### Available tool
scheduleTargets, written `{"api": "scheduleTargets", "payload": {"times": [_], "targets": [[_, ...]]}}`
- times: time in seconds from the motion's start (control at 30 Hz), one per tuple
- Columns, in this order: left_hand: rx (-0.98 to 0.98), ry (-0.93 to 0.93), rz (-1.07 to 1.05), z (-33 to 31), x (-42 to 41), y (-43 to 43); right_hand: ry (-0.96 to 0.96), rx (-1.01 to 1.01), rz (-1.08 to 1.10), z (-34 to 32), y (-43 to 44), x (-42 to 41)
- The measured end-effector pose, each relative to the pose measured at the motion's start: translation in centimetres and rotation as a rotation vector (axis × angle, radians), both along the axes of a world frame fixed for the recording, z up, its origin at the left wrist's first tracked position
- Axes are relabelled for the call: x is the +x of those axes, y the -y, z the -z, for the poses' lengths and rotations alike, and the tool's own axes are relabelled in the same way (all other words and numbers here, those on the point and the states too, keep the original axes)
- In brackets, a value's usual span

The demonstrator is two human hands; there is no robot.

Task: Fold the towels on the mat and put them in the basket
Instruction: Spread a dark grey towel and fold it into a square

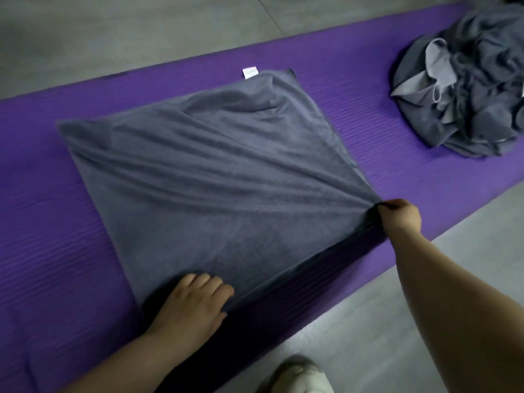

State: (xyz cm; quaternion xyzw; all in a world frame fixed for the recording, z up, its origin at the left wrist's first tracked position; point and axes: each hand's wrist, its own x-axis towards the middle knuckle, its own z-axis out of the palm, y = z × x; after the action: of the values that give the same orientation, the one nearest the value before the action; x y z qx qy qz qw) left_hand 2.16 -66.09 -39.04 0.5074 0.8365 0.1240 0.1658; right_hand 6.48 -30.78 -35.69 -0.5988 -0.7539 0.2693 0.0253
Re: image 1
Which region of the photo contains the dark grey tagged towel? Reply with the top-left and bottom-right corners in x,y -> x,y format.
56,66 -> 388,320

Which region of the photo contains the purple yoga mat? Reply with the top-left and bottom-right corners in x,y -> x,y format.
0,2 -> 524,393

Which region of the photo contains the whitish grey towel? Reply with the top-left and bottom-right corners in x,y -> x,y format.
391,38 -> 458,115

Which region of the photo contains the person's right forearm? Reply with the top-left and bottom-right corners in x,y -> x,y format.
389,229 -> 524,393

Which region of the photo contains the person's left hand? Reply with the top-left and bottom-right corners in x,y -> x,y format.
143,273 -> 235,356

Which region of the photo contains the person's right hand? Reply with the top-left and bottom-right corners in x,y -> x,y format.
376,198 -> 422,242

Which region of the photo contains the person's white shoe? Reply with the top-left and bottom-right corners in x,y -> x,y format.
255,355 -> 335,393

